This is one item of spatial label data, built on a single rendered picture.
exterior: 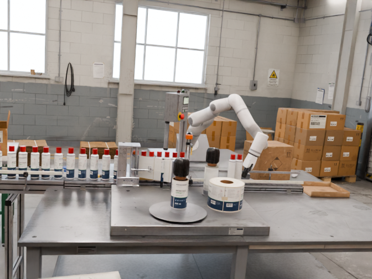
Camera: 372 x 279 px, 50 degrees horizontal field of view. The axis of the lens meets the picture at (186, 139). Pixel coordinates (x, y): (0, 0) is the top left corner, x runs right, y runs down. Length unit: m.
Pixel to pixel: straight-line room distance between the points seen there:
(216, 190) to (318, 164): 4.51
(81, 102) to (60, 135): 0.77
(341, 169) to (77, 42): 5.26
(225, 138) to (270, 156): 3.41
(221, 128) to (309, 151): 1.41
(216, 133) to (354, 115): 2.86
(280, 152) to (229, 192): 1.00
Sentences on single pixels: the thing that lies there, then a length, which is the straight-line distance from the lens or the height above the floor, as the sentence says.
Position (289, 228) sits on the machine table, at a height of 0.83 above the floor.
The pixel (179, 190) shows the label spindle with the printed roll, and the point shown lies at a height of 1.02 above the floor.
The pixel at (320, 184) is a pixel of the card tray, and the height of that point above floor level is 0.85.
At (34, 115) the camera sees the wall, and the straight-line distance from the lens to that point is 8.04.
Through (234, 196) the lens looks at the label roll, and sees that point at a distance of 2.20.
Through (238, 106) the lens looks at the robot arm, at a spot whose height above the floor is 1.41.
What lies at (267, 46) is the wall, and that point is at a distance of 9.24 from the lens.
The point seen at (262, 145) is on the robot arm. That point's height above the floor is 1.16.
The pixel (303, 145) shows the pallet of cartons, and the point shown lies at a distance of 6.39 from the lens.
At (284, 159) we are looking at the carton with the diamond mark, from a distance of 3.13.
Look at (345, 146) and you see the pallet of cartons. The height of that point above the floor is 0.62.
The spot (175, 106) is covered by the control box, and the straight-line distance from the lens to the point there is 2.62.
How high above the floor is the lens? 1.62
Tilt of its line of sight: 10 degrees down
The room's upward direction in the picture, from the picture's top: 4 degrees clockwise
